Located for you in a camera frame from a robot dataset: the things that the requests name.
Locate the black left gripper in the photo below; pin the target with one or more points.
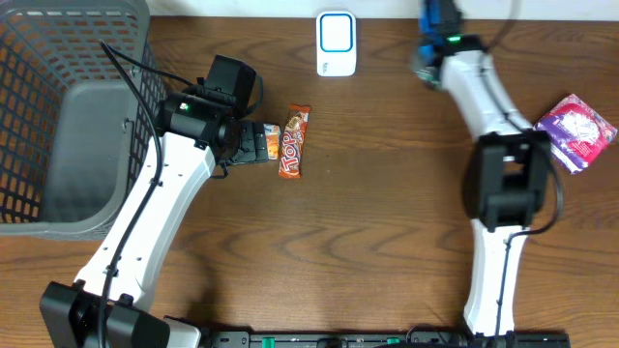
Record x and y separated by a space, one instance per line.
252 142

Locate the orange Kleenex tissue pack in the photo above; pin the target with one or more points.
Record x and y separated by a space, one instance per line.
272 134

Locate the orange Top chocolate bar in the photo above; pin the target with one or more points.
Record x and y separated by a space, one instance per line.
293 140

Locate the purple red tissue pack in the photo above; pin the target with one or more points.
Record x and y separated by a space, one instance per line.
578 133

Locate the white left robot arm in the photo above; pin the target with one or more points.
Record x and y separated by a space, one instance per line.
197 130

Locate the dark plastic mesh basket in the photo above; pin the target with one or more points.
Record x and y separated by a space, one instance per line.
73 132

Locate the black mounting rail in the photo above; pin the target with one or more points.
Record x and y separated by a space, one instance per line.
430 338

